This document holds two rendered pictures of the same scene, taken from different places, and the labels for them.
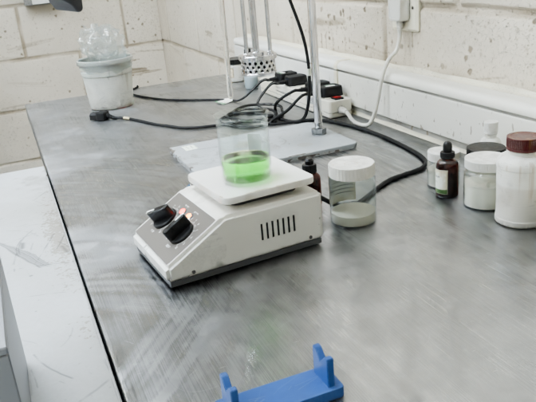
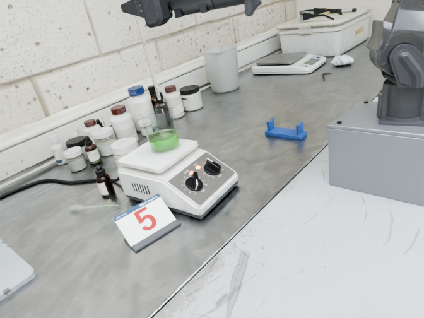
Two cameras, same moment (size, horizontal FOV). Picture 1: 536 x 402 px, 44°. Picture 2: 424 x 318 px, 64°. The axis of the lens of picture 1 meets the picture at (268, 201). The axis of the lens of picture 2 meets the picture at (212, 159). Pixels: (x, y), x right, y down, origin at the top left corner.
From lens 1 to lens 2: 1.11 m
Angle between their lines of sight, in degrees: 101
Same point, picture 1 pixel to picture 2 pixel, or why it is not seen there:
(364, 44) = not seen: outside the picture
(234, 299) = (233, 166)
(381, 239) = not seen: hidden behind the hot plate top
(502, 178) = (129, 123)
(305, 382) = (276, 130)
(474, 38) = not seen: outside the picture
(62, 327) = (297, 194)
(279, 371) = (270, 141)
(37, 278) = (264, 241)
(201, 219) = (203, 159)
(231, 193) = (190, 142)
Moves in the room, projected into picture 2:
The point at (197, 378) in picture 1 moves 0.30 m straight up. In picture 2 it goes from (290, 149) to (278, 5)
